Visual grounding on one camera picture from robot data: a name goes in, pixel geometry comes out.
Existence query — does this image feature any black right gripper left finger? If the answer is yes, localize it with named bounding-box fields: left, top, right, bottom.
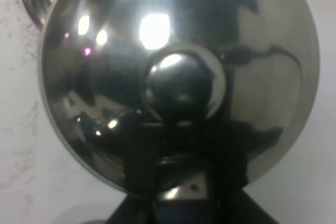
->
left=105, top=190, right=156, bottom=224

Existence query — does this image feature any stainless steel teapot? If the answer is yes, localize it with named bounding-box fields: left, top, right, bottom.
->
left=17, top=0, right=321, bottom=224

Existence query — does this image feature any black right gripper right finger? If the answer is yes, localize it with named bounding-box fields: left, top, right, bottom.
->
left=215, top=179, right=278, bottom=224

